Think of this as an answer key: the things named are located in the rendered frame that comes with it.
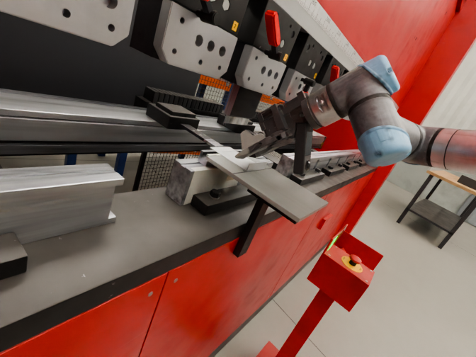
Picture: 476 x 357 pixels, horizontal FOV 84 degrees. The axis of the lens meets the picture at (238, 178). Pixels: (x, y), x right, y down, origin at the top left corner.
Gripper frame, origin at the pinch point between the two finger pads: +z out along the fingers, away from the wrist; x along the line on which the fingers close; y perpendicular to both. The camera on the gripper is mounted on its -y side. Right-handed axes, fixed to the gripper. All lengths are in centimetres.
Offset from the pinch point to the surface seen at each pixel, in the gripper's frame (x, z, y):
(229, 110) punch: 5.8, -3.4, 10.8
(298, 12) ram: -0.9, -24.5, 23.7
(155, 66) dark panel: -9, 30, 49
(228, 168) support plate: 9.1, 0.1, -2.4
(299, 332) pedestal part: -34, 27, -64
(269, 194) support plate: 8.1, -7.1, -11.1
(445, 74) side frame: -214, -65, 35
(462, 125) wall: -737, -109, 2
